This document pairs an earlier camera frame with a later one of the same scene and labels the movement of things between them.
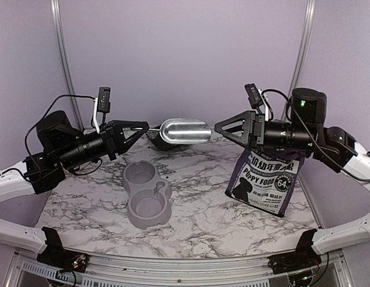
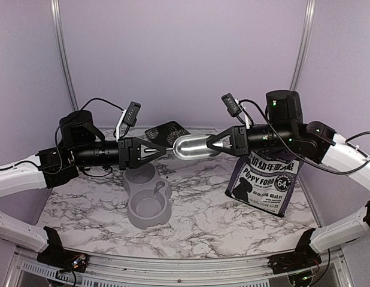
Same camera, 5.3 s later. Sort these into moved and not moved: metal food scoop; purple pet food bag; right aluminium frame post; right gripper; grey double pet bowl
Moved: right gripper; metal food scoop
Not moved: right aluminium frame post; grey double pet bowl; purple pet food bag
